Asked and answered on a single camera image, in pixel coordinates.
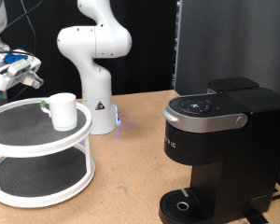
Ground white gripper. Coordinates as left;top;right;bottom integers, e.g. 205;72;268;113
0;50;45;92

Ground white mug green taped handle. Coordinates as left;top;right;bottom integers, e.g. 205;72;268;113
40;92;78;133

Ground silver handled Keurig lid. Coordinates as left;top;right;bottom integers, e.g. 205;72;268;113
161;92;250;134

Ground black Keurig coffee machine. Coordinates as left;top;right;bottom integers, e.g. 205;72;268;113
158;77;280;224

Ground white two-tier turntable stand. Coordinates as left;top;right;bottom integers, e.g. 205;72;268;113
0;97;96;209

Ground perforated metal upright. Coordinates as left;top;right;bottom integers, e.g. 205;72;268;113
172;0;182;91

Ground grey partition panel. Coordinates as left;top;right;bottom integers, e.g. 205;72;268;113
174;0;280;190

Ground black camera cable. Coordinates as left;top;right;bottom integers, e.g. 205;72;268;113
0;0;44;76

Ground black hanging background cable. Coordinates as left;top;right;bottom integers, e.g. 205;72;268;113
7;0;38;102

